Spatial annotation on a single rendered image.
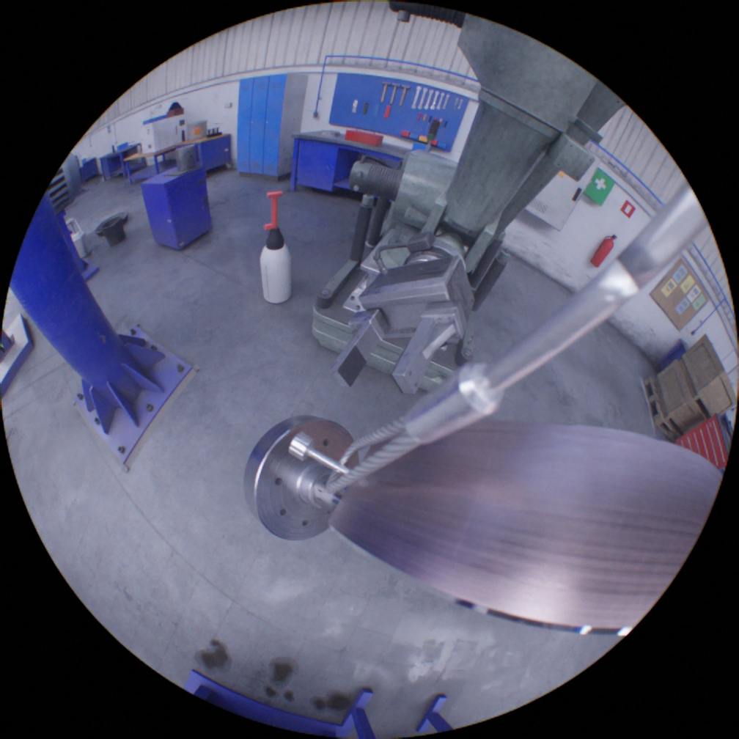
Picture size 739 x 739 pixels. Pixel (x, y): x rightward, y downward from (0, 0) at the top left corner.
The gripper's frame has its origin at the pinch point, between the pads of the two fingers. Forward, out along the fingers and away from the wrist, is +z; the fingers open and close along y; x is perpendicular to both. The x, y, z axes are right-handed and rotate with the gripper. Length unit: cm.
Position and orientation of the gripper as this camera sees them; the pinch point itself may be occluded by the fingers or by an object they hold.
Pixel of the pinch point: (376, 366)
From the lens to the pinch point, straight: 48.9
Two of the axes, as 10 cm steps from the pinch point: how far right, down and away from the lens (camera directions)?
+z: -4.6, 7.4, -4.9
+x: 4.5, 6.7, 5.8
